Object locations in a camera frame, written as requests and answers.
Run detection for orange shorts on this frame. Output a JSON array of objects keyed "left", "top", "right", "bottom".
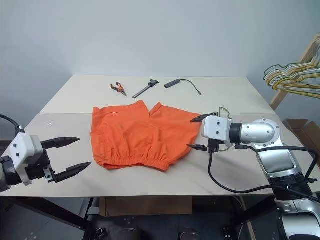
[{"left": 91, "top": 99, "right": 204, "bottom": 172}]

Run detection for black flat screen panel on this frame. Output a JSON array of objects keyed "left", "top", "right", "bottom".
[{"left": 0, "top": 196, "right": 94, "bottom": 240}]

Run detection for orange black pliers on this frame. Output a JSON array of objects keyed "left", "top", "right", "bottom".
[{"left": 108, "top": 81, "right": 129, "bottom": 98}]

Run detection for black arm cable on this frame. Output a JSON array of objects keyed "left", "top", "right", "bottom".
[
  {"left": 207, "top": 143, "right": 320, "bottom": 195},
  {"left": 0, "top": 114, "right": 26, "bottom": 135}
]

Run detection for grey adapter with cable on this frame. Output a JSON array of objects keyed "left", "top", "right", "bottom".
[{"left": 163, "top": 78, "right": 203, "bottom": 97}]

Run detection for flat brown cardboard sheet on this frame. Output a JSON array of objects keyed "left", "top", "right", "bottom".
[{"left": 99, "top": 196, "right": 193, "bottom": 217}]

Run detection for yellow wire hanger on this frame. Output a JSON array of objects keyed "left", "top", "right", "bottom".
[{"left": 265, "top": 72, "right": 320, "bottom": 100}]

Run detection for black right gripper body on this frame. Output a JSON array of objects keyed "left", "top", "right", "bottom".
[{"left": 206, "top": 138, "right": 225, "bottom": 154}]

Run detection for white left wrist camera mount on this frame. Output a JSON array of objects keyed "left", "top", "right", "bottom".
[{"left": 4, "top": 133, "right": 44, "bottom": 187}]

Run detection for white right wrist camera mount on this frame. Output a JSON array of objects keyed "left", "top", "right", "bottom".
[{"left": 200, "top": 115, "right": 235, "bottom": 147}]

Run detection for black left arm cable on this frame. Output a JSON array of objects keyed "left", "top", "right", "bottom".
[{"left": 0, "top": 114, "right": 26, "bottom": 135}]

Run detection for grey digital caliper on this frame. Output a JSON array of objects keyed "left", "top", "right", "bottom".
[{"left": 131, "top": 78, "right": 161, "bottom": 100}]

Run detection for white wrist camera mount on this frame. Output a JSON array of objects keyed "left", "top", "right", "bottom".
[
  {"left": 4, "top": 133, "right": 44, "bottom": 187},
  {"left": 200, "top": 115, "right": 235, "bottom": 147}
]

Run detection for wooden hanger rack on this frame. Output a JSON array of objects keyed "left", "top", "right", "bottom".
[{"left": 269, "top": 34, "right": 320, "bottom": 111}]

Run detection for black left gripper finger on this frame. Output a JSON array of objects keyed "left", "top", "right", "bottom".
[
  {"left": 41, "top": 136, "right": 81, "bottom": 150},
  {"left": 51, "top": 161, "right": 93, "bottom": 184}
]

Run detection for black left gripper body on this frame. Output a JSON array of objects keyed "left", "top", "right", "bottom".
[{"left": 24, "top": 141, "right": 57, "bottom": 184}]

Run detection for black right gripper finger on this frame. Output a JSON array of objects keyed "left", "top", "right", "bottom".
[
  {"left": 189, "top": 113, "right": 214, "bottom": 124},
  {"left": 186, "top": 143, "right": 210, "bottom": 152}
]

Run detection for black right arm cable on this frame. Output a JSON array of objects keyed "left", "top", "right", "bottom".
[{"left": 207, "top": 143, "right": 320, "bottom": 195}]

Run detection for dark rounded shape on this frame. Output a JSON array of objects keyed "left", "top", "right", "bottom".
[{"left": 177, "top": 226, "right": 201, "bottom": 240}]

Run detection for brown cardboard box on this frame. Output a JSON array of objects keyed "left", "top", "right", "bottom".
[{"left": 283, "top": 118, "right": 320, "bottom": 161}]

